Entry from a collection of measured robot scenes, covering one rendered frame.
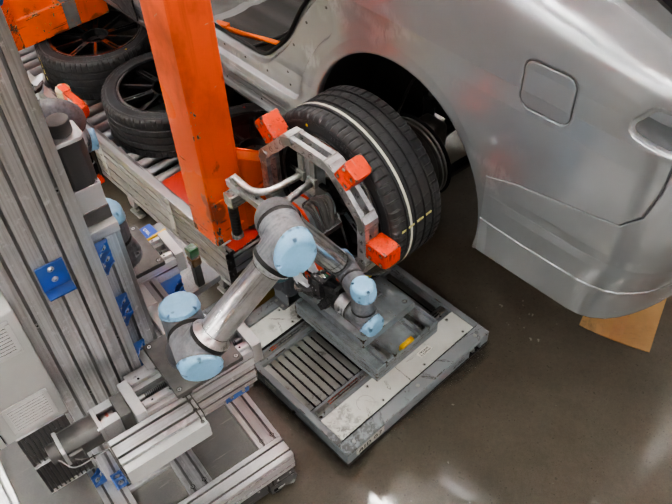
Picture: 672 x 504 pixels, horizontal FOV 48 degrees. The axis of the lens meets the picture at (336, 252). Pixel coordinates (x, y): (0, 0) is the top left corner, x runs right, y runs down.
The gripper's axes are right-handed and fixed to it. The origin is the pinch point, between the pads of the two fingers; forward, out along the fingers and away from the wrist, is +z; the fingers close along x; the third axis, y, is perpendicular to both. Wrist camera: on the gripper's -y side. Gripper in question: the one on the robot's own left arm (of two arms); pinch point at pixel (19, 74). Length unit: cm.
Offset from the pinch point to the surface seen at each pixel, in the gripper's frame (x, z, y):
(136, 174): 40, 39, 81
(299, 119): 83, -50, 0
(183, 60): 48, -36, -19
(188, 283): 44, -43, 73
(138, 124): 47, 62, 69
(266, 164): 74, -43, 22
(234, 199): 58, -59, 22
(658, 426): 201, -150, 97
